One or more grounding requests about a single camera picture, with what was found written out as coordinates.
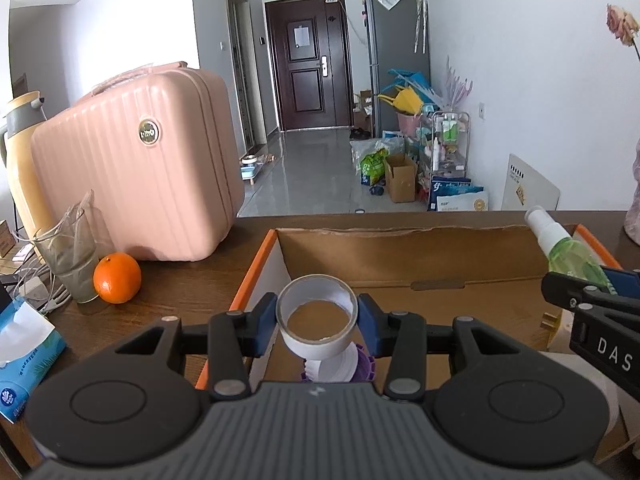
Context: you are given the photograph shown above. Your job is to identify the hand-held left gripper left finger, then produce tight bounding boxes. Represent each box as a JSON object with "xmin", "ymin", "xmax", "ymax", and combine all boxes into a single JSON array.
[{"xmin": 116, "ymin": 293, "xmax": 278, "ymax": 401}]

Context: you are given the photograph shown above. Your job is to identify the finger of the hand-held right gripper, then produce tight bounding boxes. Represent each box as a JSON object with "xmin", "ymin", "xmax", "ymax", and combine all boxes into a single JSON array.
[
  {"xmin": 542, "ymin": 271, "xmax": 640, "ymax": 313},
  {"xmin": 601, "ymin": 266, "xmax": 640, "ymax": 293}
]

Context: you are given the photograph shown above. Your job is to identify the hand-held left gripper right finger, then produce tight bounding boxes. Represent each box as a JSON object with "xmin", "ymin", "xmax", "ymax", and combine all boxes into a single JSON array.
[{"xmin": 356, "ymin": 294, "xmax": 526, "ymax": 401}]

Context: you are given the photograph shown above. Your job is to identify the green spray bottle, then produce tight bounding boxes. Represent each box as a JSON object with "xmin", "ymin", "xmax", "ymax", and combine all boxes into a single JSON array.
[{"xmin": 524, "ymin": 205, "xmax": 618, "ymax": 295}]

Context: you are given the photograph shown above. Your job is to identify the purple notched bottle cap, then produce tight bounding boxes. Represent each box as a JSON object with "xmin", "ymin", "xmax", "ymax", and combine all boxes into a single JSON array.
[{"xmin": 299, "ymin": 344, "xmax": 376, "ymax": 384}]

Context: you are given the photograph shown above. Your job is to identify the white tape roll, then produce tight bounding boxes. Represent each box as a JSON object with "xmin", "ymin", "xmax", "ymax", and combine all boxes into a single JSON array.
[{"xmin": 276, "ymin": 274, "xmax": 359, "ymax": 361}]

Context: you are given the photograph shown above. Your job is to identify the cardboard box with orange edges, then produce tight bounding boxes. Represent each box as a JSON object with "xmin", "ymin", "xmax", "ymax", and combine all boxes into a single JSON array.
[{"xmin": 195, "ymin": 225, "xmax": 631, "ymax": 466}]

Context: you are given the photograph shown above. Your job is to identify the white ribbed cap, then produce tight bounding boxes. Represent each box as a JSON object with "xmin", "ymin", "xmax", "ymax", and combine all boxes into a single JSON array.
[{"xmin": 305, "ymin": 345, "xmax": 360, "ymax": 384}]

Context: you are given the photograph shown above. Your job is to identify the white flat board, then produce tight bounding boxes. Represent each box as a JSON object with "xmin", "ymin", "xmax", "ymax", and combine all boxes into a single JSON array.
[{"xmin": 500, "ymin": 153, "xmax": 562, "ymax": 212}]

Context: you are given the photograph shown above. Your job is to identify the blue and white carton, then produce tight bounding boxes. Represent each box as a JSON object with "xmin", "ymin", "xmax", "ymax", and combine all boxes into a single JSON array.
[{"xmin": 427, "ymin": 176, "xmax": 490, "ymax": 212}]

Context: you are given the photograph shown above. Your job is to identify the small open cardboard box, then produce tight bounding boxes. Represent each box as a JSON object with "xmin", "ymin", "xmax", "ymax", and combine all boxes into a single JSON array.
[{"xmin": 384, "ymin": 154, "xmax": 418, "ymax": 203}]

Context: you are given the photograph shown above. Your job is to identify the pet bowl stand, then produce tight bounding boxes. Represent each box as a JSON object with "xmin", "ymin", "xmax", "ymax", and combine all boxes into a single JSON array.
[{"xmin": 240, "ymin": 152, "xmax": 267, "ymax": 186}]

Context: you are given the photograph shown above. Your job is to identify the orange fruit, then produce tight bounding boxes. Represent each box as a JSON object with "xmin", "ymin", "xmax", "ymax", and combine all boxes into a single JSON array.
[{"xmin": 93, "ymin": 252, "xmax": 142, "ymax": 305}]

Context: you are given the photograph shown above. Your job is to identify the green printed bag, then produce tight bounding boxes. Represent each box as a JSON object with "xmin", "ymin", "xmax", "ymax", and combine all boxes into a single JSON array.
[{"xmin": 360, "ymin": 147, "xmax": 391, "ymax": 186}]

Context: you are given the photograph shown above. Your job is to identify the white plastic bag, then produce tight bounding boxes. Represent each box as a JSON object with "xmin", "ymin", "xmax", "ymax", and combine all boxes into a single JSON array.
[{"xmin": 350, "ymin": 137, "xmax": 406, "ymax": 171}]

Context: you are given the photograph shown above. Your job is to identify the pink hard-shell suitcase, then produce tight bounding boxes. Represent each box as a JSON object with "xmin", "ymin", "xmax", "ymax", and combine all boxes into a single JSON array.
[{"xmin": 31, "ymin": 61, "xmax": 246, "ymax": 262}]

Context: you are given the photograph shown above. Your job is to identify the clear drinking glass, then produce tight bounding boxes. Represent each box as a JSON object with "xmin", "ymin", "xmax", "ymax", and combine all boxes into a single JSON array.
[{"xmin": 32, "ymin": 190, "xmax": 101, "ymax": 303}]

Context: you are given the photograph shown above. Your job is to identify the pink plastic bucket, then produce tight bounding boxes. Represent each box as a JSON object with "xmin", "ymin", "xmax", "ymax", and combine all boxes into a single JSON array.
[{"xmin": 397, "ymin": 111, "xmax": 423, "ymax": 138}]

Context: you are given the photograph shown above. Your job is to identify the brown cardboard boxes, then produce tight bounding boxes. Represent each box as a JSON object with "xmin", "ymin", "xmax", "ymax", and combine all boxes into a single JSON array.
[{"xmin": 354, "ymin": 90, "xmax": 373, "ymax": 131}]

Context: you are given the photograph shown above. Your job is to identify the purple clothes hangers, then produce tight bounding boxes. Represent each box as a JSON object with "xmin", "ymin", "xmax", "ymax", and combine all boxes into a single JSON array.
[{"xmin": 440, "ymin": 57, "xmax": 473, "ymax": 111}]

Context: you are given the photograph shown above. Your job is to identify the yellow clothes hangers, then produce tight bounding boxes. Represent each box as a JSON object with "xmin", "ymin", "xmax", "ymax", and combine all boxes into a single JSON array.
[{"xmin": 377, "ymin": 85, "xmax": 426, "ymax": 116}]

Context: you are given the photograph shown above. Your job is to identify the dark brown entrance door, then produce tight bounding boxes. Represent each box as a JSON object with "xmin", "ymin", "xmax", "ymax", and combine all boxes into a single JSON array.
[{"xmin": 265, "ymin": 0, "xmax": 353, "ymax": 132}]

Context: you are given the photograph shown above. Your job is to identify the blue tissue pack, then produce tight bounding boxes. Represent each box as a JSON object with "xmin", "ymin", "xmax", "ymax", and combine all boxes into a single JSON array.
[{"xmin": 0, "ymin": 296, "xmax": 67, "ymax": 421}]

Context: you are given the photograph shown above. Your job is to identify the blue clothes hangers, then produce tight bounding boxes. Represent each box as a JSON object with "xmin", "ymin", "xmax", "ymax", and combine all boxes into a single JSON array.
[{"xmin": 387, "ymin": 67, "xmax": 431, "ymax": 92}]

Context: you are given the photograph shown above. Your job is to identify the dried pink rose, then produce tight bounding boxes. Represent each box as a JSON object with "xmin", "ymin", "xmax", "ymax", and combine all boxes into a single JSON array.
[{"xmin": 606, "ymin": 4, "xmax": 640, "ymax": 63}]

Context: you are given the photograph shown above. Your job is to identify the grey refrigerator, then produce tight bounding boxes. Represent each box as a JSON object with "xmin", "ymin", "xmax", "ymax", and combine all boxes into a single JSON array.
[{"xmin": 364, "ymin": 0, "xmax": 431, "ymax": 138}]

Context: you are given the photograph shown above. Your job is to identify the yellow thermos jug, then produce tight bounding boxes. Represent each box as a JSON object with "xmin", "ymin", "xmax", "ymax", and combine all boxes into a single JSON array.
[{"xmin": 0, "ymin": 91, "xmax": 56, "ymax": 241}]

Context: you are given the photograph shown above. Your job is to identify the clear folded umbrella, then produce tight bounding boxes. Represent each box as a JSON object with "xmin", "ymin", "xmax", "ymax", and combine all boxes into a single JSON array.
[{"xmin": 413, "ymin": 0, "xmax": 430, "ymax": 55}]

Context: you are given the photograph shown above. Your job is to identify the metal wire storage rack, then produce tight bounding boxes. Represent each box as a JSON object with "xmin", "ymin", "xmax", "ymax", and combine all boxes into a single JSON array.
[{"xmin": 417, "ymin": 111, "xmax": 471, "ymax": 181}]

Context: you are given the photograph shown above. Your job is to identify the white cable bundle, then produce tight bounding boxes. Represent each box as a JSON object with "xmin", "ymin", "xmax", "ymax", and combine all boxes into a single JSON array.
[{"xmin": 10, "ymin": 230, "xmax": 71, "ymax": 316}]

